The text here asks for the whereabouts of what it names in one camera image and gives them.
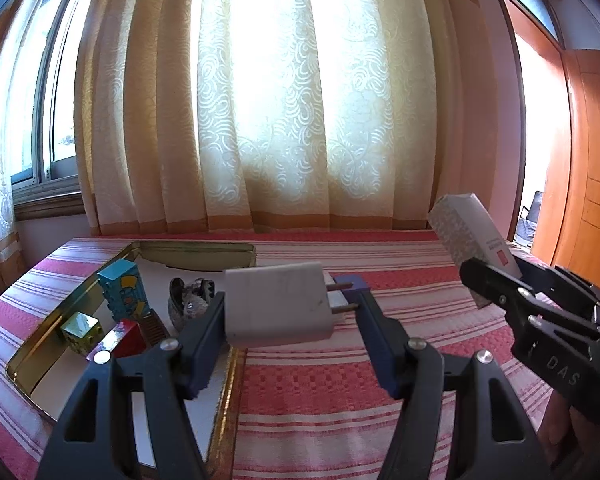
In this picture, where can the green cube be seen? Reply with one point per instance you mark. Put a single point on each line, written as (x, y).
(80, 332)

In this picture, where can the grey decorated ornament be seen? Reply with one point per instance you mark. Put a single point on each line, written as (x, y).
(190, 300)

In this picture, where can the red building block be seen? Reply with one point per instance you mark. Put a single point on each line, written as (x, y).
(125, 340)

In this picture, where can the pink striped bedspread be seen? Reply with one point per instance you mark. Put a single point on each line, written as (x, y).
(320, 410)

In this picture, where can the white charger plug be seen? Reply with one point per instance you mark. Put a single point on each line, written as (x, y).
(275, 305)

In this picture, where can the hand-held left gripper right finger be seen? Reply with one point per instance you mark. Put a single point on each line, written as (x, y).
(380, 345)

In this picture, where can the white box with red label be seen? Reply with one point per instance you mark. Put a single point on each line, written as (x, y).
(467, 230)

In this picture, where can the dark chair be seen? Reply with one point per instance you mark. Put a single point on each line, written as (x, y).
(527, 220)

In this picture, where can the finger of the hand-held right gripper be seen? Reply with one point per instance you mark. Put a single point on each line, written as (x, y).
(565, 292)
(490, 285)

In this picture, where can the gold metal tray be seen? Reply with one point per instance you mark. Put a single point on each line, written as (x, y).
(200, 257)

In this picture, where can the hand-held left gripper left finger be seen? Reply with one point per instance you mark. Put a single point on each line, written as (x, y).
(202, 345)

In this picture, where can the brown ridged wooden piece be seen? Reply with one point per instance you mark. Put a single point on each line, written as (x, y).
(155, 327)

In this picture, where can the blue patterned toy block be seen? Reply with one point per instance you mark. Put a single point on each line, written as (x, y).
(122, 290)

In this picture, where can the window frame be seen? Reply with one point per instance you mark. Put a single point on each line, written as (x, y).
(50, 110)

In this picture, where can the orange wooden wardrobe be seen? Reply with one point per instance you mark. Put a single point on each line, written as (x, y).
(595, 185)

